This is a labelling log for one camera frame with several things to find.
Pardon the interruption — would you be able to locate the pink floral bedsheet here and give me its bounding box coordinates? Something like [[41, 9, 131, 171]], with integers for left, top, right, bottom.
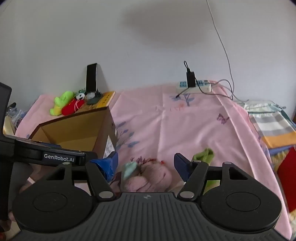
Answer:
[[15, 80, 295, 240]]

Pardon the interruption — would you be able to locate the striped folded blanket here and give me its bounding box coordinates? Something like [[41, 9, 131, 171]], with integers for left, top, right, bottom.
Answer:
[[248, 111, 296, 149]]

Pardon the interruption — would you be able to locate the black smartphone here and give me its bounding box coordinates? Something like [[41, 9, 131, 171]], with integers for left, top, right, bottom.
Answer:
[[86, 63, 98, 93]]

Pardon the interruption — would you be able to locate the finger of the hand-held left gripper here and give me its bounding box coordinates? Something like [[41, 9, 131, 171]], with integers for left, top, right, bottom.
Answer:
[[85, 152, 98, 164]]

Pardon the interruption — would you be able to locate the pile of plastic clutter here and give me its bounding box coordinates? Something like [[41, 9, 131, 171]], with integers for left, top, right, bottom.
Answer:
[[5, 102, 29, 135]]

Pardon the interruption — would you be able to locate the dark phone stand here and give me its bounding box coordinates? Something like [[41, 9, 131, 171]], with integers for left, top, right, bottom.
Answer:
[[86, 89, 102, 106]]

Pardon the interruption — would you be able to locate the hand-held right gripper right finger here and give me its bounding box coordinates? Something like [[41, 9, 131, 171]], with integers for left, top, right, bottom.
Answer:
[[174, 153, 253, 201]]

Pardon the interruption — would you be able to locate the light green plush toy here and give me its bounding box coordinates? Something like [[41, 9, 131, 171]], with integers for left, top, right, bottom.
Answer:
[[191, 148, 221, 193]]

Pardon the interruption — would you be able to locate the red plush toy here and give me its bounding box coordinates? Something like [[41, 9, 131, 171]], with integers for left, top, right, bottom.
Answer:
[[61, 98, 85, 116]]

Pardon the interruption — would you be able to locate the red box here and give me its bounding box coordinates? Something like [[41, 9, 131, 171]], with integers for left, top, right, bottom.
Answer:
[[276, 146, 296, 202]]

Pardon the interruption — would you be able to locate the black charger cable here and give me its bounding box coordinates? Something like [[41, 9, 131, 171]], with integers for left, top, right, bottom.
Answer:
[[175, 61, 234, 100]]

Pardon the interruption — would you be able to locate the cardboard box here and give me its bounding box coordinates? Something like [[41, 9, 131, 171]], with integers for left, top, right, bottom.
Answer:
[[31, 105, 119, 163]]

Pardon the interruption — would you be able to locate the grey wall cable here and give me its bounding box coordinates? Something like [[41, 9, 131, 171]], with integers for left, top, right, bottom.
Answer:
[[206, 0, 247, 106]]

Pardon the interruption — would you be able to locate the yellow blue patterned blanket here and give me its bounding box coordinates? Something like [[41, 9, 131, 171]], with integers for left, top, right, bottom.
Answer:
[[268, 147, 295, 168]]

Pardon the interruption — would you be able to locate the yellow book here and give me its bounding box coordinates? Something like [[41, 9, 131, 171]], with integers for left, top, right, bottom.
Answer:
[[79, 91, 115, 112]]

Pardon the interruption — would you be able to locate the black charger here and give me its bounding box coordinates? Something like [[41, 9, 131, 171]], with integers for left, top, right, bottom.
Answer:
[[186, 72, 196, 88]]

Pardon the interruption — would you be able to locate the white power strip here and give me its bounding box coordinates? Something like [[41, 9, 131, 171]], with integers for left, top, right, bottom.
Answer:
[[176, 80, 212, 93]]

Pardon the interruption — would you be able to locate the neon green plush toy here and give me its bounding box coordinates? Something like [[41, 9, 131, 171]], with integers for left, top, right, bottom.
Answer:
[[50, 91, 74, 116]]

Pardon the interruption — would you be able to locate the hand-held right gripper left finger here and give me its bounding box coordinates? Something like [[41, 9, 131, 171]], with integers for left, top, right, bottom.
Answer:
[[46, 151, 119, 201]]

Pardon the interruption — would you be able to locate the mint green cloth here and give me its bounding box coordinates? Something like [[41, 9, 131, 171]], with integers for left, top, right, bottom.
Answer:
[[121, 162, 139, 180]]

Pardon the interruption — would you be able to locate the small panda plush toy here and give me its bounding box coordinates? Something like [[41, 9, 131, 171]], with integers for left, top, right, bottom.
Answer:
[[75, 89, 88, 100]]

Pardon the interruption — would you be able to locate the pink plush toy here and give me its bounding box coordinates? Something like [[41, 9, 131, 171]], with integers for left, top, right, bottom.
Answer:
[[125, 160, 173, 193]]

